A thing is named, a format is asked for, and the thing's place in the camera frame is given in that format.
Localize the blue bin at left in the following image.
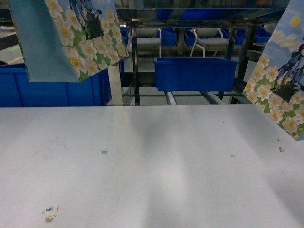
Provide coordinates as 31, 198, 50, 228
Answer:
0, 63, 111, 108

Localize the blue bin on rollers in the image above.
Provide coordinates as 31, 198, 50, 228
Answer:
153, 57, 239, 92

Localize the flower gift bag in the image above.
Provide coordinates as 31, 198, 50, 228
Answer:
243, 0, 304, 141
9, 0, 128, 83

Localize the white roller conveyor rail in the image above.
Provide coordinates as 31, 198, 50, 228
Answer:
165, 92, 177, 105

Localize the metal shelf frame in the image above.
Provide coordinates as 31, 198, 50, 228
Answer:
116, 0, 287, 106

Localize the grey office chair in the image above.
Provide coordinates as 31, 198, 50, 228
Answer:
127, 28, 162, 57
190, 28, 229, 58

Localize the torn white sticker scrap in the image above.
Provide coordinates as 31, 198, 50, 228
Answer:
42, 204, 59, 222

